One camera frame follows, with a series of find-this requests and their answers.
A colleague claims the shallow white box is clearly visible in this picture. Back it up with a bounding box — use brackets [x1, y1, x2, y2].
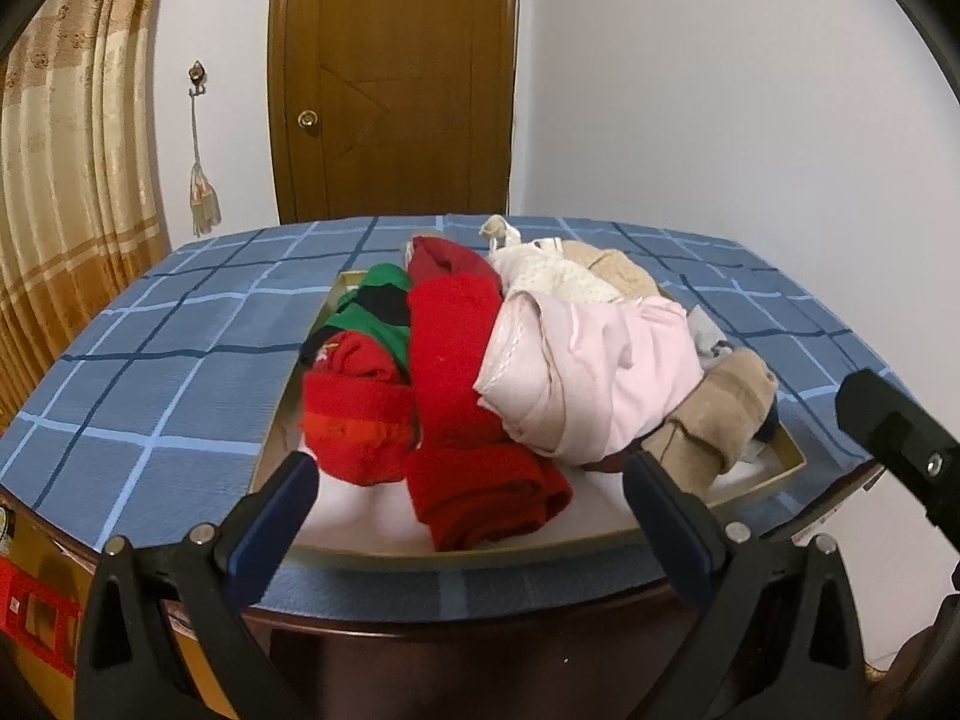
[247, 266, 809, 565]

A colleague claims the pale pink underwear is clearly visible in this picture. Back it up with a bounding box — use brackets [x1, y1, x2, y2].
[474, 291, 704, 466]

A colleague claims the beige striped curtain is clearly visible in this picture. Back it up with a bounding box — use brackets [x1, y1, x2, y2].
[0, 0, 173, 422]

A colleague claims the tan underwear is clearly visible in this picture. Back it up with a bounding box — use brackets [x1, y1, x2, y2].
[641, 347, 779, 503]

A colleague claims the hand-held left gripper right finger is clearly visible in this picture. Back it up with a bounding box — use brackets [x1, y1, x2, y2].
[622, 452, 871, 720]

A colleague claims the curtain tassel tie-back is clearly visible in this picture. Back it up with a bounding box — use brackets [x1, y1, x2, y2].
[189, 96, 224, 238]

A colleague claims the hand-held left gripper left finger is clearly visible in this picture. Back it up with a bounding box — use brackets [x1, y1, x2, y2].
[75, 452, 322, 720]

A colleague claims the wooden door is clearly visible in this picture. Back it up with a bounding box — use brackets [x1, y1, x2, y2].
[268, 0, 521, 225]

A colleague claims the blue checked cloth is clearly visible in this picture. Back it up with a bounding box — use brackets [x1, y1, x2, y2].
[0, 214, 893, 627]

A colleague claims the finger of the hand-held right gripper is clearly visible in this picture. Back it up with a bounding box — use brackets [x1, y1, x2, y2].
[835, 369, 960, 541]

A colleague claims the white underwear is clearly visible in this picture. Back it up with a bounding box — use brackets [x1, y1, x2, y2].
[480, 214, 605, 302]

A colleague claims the beige underwear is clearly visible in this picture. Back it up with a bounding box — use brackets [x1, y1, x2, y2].
[559, 240, 665, 303]

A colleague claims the wooden dresser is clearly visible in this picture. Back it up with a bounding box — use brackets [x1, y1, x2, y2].
[161, 465, 890, 720]

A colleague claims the yellow carton red label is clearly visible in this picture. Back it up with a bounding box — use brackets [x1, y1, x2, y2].
[0, 491, 233, 720]

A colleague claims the green and black underwear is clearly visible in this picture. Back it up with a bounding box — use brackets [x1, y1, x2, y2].
[315, 262, 415, 373]

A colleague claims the red and orange underwear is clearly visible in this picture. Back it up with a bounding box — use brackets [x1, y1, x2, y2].
[300, 334, 420, 488]

